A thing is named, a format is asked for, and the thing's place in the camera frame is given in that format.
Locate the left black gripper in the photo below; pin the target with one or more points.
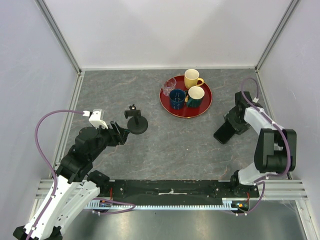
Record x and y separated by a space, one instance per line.
117 138

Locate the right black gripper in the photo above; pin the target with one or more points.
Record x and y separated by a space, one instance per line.
240 128

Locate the black phone stand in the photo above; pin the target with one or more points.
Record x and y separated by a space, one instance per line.
137 124

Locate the black smartphone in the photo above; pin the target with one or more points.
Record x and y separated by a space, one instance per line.
224 133

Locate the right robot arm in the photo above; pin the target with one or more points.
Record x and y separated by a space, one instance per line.
276 147

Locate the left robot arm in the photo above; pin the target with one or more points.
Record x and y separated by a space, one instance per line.
75 185

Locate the green mug white interior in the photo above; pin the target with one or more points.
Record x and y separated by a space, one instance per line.
195 97

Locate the red round tray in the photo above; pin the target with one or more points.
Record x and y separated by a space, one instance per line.
186 112

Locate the yellow mug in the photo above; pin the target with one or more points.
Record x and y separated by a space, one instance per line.
192 78

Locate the blue mug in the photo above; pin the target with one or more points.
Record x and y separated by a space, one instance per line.
177 99

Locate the clear glass tumbler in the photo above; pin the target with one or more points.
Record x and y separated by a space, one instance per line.
168 86

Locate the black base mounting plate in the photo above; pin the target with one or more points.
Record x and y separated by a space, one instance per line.
176 192

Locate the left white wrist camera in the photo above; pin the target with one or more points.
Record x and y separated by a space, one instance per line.
95 118

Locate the slotted cable duct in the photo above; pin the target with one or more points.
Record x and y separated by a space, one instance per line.
226 205

